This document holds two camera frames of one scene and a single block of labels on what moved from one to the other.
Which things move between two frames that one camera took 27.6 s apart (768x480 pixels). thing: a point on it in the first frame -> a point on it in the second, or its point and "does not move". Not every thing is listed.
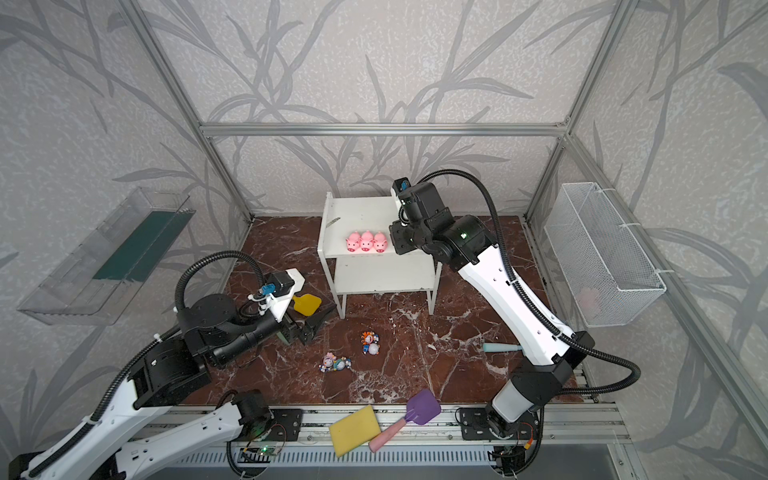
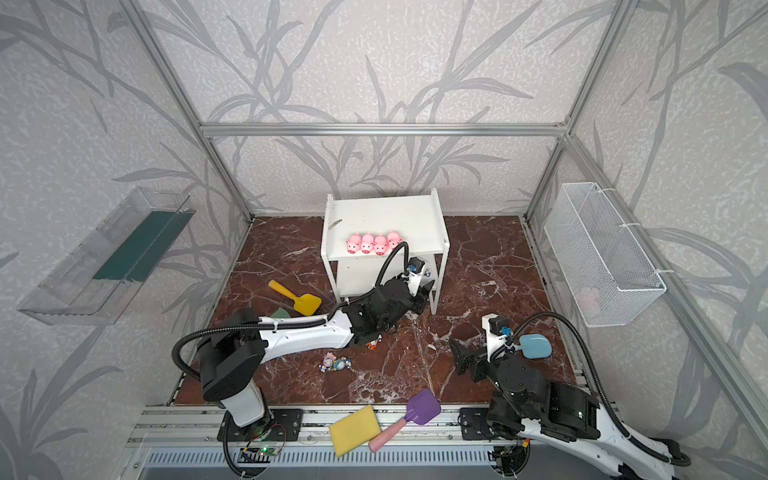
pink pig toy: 380,242 does not move
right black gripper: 399,238 -> 474,358
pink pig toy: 352,242 does not move
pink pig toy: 366,242 does not move
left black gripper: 294,327 -> 417,293
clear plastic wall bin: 94,287 does not move
